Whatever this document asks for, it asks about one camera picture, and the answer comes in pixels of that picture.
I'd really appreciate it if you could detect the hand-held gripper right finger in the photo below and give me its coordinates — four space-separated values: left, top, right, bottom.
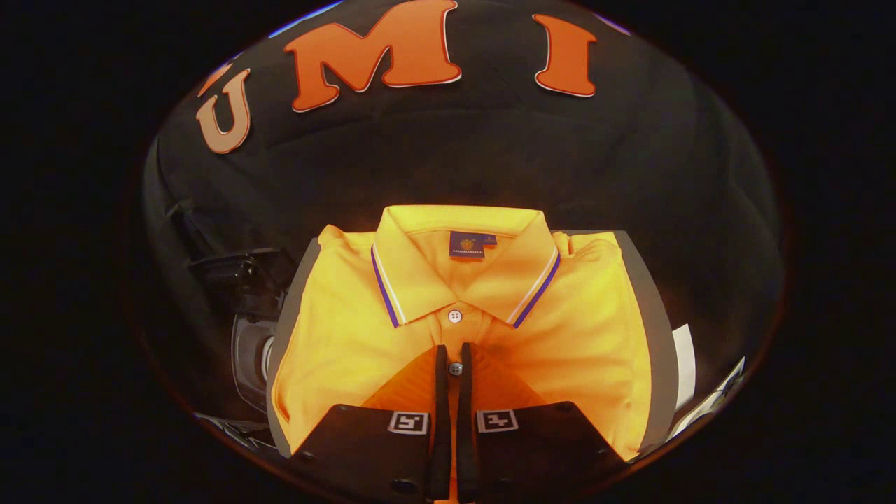
458 343 627 501

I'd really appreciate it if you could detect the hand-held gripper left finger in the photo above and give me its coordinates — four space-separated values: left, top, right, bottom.
287 343 452 501

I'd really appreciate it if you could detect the yellow polo shirt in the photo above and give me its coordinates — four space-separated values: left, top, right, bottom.
269 204 655 501

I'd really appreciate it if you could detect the dark transparent washing machine lid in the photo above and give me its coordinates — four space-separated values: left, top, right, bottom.
188 246 296 319

